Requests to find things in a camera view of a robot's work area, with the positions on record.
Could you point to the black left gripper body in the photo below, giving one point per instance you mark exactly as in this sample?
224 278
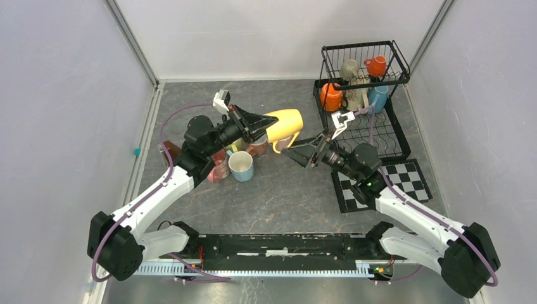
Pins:
231 130

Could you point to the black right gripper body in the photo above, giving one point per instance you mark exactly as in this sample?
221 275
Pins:
332 155

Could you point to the salmon floral mug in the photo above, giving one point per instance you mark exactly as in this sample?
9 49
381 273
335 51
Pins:
258 147

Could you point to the light blue hexagonal mug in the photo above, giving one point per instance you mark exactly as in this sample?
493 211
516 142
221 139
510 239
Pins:
241 165

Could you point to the pink patterned mug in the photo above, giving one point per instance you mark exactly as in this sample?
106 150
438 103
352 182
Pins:
220 170

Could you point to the teal blue mug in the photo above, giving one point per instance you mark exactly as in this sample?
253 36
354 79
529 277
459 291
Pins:
378 97

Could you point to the light pink hexagonal mug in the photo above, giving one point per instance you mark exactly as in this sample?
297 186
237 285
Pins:
283 143

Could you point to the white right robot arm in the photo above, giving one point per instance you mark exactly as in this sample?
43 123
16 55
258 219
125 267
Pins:
463 255

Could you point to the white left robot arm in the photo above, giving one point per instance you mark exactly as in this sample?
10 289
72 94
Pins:
119 243

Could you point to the pale yellow mug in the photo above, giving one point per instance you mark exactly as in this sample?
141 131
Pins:
238 145

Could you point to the orange ribbed mug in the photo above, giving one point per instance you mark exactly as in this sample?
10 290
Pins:
330 97

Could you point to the cream floral mug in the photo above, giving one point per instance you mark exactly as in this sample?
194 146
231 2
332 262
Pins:
356 99

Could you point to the brown wedge block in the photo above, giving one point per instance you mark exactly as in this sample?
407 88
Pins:
173 151

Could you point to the checkerboard calibration board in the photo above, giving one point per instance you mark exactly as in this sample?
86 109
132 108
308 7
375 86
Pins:
405 174

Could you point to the beige grey mug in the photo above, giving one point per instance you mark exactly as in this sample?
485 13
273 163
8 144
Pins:
349 70

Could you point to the small orange cup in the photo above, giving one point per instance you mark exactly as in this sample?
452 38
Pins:
376 66

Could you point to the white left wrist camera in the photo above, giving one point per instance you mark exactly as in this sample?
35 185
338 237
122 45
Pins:
221 101

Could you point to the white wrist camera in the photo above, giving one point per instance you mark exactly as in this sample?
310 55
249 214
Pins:
221 101
341 122

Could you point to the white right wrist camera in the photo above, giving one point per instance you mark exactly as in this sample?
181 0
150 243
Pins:
341 122

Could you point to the black wire dish rack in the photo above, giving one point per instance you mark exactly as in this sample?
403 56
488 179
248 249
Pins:
383 130

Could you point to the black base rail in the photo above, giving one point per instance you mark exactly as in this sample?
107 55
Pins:
290 252

